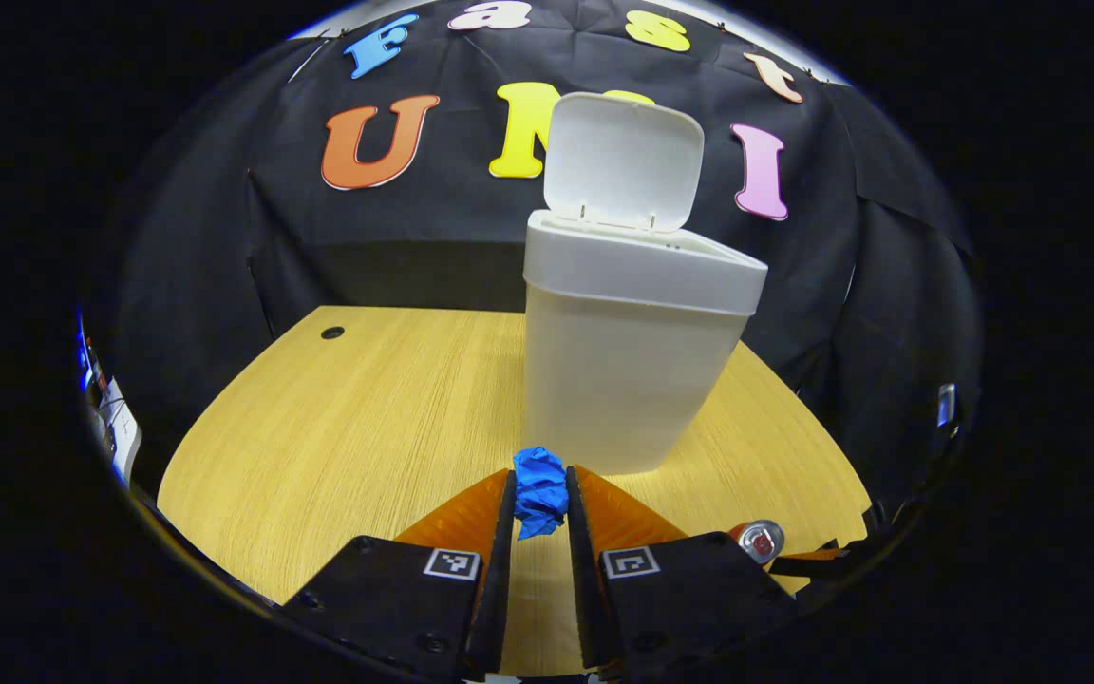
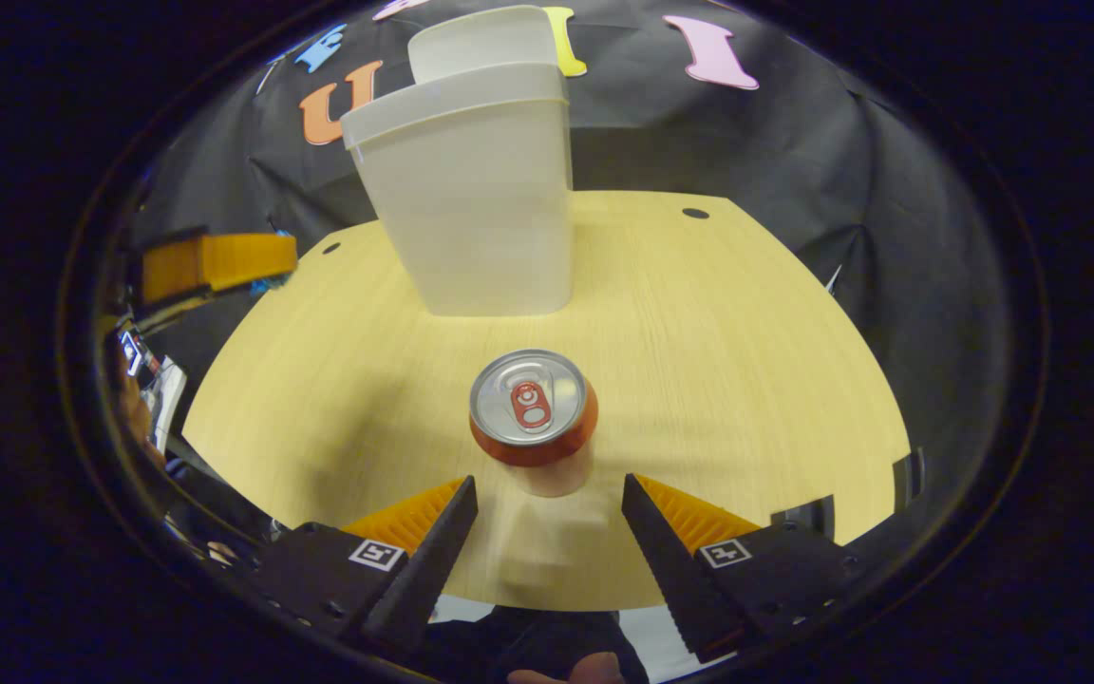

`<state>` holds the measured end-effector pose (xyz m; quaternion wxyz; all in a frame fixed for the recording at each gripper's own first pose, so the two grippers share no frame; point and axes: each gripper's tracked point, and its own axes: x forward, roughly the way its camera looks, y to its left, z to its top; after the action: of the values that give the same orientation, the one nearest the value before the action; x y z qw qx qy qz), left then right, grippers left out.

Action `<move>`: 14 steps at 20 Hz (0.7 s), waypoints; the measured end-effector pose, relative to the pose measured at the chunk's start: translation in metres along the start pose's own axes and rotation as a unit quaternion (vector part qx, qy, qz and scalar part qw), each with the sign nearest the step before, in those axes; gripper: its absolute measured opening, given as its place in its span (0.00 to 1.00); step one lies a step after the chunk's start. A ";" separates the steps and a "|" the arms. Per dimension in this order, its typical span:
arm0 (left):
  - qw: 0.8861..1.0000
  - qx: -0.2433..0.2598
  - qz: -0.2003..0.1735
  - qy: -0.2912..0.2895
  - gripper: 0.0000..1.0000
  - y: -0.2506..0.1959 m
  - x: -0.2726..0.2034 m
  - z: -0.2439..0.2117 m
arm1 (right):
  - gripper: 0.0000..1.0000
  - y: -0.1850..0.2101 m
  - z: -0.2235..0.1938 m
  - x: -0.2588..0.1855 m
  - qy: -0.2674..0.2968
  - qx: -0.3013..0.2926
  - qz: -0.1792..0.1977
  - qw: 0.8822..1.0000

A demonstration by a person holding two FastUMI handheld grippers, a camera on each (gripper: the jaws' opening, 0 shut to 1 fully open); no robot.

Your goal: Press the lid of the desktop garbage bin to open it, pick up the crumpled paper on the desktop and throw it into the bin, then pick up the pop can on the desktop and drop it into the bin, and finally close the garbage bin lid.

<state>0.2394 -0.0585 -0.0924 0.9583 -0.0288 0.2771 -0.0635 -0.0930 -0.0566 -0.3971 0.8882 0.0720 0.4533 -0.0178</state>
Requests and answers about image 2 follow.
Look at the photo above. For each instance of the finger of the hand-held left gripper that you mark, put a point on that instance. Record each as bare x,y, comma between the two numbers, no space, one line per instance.
224,261

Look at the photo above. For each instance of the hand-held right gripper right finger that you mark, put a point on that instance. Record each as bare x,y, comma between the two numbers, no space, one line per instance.
670,570

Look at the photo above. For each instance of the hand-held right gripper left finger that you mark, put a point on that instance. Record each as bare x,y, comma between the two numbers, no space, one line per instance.
433,560

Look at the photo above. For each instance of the blue paper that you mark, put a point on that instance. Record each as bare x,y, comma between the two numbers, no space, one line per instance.
270,284

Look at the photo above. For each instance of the red pop can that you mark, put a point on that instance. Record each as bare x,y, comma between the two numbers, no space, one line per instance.
533,408

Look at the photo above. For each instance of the white desktop garbage bin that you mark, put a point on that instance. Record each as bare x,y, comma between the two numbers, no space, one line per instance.
480,209

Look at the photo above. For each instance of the wooden desktop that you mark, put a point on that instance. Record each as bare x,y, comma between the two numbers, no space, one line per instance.
718,361

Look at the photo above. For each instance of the white side table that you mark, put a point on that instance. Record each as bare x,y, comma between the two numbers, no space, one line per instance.
167,399

